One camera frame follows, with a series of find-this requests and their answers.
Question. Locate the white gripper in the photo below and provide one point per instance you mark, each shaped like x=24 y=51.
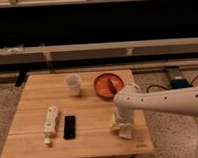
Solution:
x=124 y=115

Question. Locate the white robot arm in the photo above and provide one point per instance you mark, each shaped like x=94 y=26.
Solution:
x=183 y=101

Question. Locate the orange plate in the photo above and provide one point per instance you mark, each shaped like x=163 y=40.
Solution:
x=107 y=85

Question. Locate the black remote control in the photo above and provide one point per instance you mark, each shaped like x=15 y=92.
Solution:
x=69 y=127

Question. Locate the blue power adapter box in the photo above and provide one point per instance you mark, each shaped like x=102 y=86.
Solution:
x=179 y=82

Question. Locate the wooden table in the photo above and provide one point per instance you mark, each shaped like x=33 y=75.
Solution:
x=93 y=115

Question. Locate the long wooden beam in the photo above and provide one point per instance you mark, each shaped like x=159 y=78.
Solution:
x=101 y=50

